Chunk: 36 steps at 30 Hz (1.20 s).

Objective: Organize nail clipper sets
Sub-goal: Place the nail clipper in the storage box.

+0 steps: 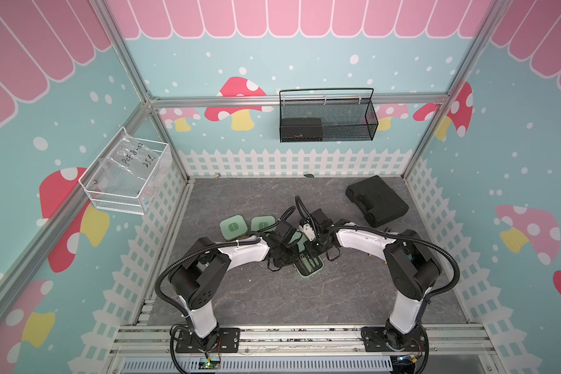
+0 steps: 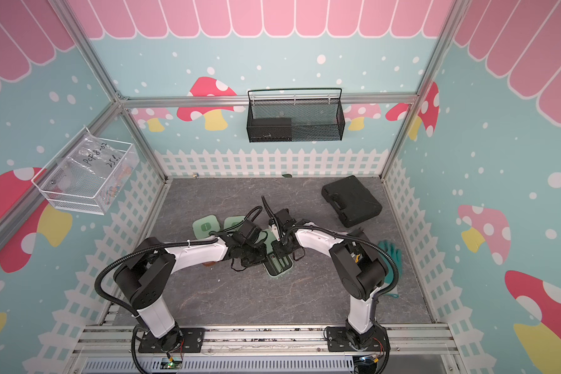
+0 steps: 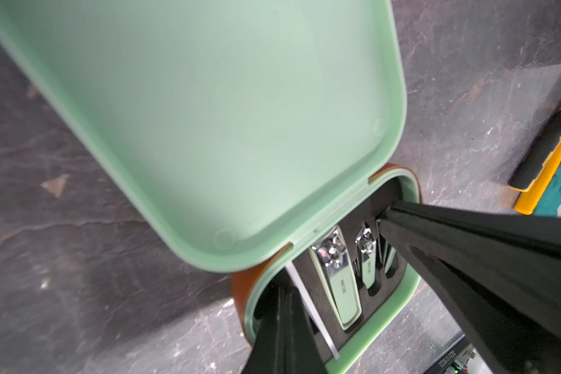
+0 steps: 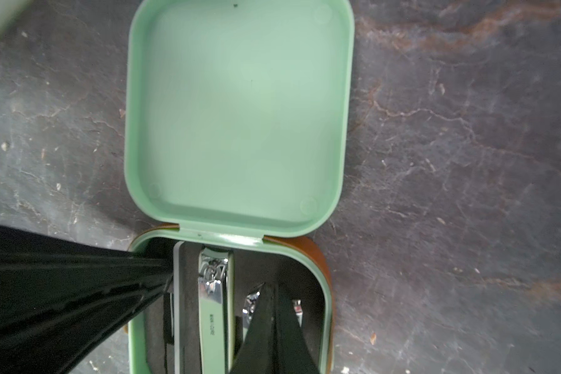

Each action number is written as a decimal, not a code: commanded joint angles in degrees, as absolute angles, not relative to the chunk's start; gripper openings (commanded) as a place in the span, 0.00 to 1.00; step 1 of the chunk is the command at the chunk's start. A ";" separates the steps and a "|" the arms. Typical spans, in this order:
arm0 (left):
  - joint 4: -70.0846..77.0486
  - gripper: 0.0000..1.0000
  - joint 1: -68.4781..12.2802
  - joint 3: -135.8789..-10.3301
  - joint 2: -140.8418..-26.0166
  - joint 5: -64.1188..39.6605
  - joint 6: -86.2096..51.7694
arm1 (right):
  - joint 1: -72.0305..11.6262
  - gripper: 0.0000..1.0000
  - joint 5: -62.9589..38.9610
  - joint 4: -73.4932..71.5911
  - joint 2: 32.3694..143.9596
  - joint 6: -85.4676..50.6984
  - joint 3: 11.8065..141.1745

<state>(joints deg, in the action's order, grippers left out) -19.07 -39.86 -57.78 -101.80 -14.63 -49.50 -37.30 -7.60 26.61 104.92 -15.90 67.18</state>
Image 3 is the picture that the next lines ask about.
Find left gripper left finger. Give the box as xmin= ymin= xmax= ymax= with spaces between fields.
xmin=243 ymin=285 xmax=327 ymax=373

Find yellow handled pliers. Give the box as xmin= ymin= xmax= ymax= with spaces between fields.
xmin=508 ymin=107 xmax=561 ymax=215

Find green case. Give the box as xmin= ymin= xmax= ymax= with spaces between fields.
xmin=0 ymin=1 xmax=422 ymax=373

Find nail file right case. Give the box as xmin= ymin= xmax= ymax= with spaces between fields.
xmin=285 ymin=262 xmax=340 ymax=359

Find small clipper case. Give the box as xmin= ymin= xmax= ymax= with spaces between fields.
xmin=355 ymin=222 xmax=378 ymax=289

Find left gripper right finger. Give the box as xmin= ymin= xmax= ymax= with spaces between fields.
xmin=379 ymin=201 xmax=561 ymax=373

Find green nail clipper large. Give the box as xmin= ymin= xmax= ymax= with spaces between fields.
xmin=308 ymin=225 xmax=362 ymax=331

